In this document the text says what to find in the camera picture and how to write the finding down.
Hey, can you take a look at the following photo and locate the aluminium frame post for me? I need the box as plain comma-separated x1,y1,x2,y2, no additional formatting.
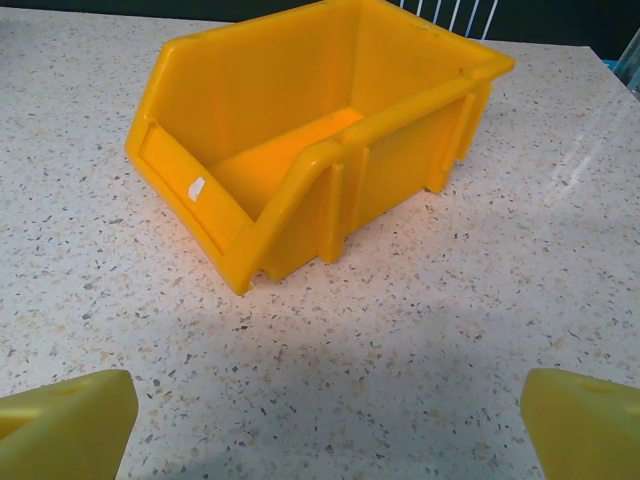
599,27,640,99

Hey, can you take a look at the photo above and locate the yellow plastic bin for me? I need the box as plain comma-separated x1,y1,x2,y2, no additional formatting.
123,0,516,297

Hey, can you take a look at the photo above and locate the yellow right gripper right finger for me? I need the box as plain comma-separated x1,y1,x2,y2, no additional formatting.
518,368,640,480

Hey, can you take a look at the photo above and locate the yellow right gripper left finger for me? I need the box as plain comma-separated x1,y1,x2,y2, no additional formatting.
0,368,139,480

